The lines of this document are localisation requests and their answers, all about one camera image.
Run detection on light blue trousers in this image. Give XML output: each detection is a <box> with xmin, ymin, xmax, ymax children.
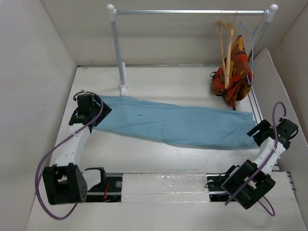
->
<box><xmin>96</xmin><ymin>96</ymin><xmax>257</xmax><ymax>150</ymax></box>

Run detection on wooden clothes hanger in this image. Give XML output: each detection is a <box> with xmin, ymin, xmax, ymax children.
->
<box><xmin>218</xmin><ymin>20</ymin><xmax>234</xmax><ymax>89</ymax></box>

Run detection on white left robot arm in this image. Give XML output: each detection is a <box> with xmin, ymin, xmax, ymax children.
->
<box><xmin>42</xmin><ymin>92</ymin><xmax>112</xmax><ymax>205</ymax></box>

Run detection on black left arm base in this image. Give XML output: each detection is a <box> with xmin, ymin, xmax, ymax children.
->
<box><xmin>86</xmin><ymin>174</ymin><xmax>123</xmax><ymax>203</ymax></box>

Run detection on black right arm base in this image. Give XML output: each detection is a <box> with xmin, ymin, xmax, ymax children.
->
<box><xmin>205</xmin><ymin>175</ymin><xmax>230</xmax><ymax>202</ymax></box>

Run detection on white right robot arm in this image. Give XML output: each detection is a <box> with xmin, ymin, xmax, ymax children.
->
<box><xmin>221</xmin><ymin>118</ymin><xmax>298</xmax><ymax>209</ymax></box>

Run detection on orange patterned garment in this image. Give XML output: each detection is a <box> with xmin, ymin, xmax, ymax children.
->
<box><xmin>210</xmin><ymin>35</ymin><xmax>254</xmax><ymax>110</ymax></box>

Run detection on white foam block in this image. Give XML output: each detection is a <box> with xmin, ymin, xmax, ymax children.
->
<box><xmin>121</xmin><ymin>173</ymin><xmax>209</xmax><ymax>204</ymax></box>

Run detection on white clothes rack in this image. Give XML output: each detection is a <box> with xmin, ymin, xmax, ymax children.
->
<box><xmin>106</xmin><ymin>4</ymin><xmax>279</xmax><ymax>96</ymax></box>

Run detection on blue wire hanger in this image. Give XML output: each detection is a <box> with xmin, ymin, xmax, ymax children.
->
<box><xmin>238</xmin><ymin>9</ymin><xmax>268</xmax><ymax>85</ymax></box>

